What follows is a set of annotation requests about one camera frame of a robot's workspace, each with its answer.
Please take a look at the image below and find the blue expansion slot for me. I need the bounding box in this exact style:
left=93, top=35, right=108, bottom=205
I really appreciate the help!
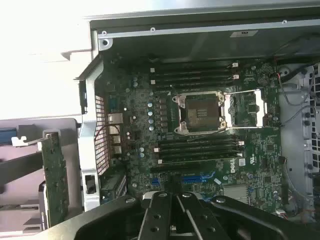
left=150, top=174, right=210, bottom=188

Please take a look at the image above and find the silver chipset heatsink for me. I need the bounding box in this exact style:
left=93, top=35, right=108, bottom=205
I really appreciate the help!
left=223, top=184, right=249, bottom=202

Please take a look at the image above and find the green motherboard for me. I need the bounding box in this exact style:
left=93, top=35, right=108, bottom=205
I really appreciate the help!
left=99, top=58, right=285, bottom=213

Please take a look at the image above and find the CPU socket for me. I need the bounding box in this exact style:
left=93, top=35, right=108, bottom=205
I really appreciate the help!
left=171, top=91, right=227, bottom=136

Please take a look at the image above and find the metal socket cover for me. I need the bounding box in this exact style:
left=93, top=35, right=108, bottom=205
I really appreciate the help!
left=223, top=89, right=269, bottom=129

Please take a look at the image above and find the grey plastic parts rack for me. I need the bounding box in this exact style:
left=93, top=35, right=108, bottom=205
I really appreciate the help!
left=0, top=118, right=83, bottom=240

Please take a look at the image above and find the blue disk caddy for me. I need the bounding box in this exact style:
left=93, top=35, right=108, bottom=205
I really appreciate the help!
left=0, top=127, right=17, bottom=146

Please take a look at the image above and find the open PC case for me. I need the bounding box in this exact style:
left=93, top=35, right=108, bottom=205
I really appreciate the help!
left=73, top=3, right=320, bottom=226

